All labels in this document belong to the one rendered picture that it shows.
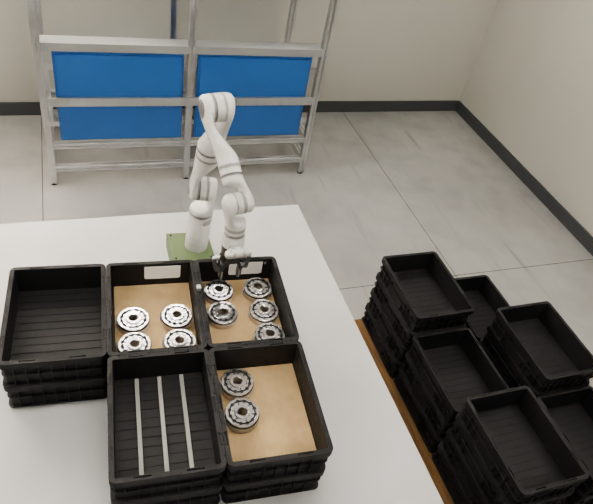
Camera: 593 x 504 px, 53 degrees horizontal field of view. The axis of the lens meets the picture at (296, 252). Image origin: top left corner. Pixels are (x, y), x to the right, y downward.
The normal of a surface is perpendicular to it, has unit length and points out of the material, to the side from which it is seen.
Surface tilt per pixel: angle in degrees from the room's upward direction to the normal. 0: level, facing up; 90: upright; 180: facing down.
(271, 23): 90
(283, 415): 0
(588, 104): 90
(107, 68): 90
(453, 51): 90
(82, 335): 0
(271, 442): 0
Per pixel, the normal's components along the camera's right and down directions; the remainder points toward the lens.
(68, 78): 0.30, 0.67
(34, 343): 0.16, -0.74
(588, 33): -0.94, 0.09
